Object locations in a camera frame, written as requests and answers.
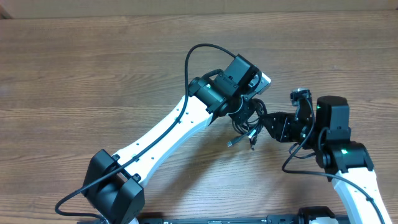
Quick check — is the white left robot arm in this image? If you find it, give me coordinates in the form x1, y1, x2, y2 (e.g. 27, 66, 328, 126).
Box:
82, 55, 271, 223

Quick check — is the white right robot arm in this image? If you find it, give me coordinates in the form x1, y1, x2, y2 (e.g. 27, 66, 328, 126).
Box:
260, 96, 391, 223

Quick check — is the thin black usb cable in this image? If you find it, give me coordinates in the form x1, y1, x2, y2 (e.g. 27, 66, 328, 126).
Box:
248, 130, 259, 151

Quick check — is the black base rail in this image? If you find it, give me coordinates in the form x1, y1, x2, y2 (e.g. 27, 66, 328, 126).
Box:
132, 215, 350, 224

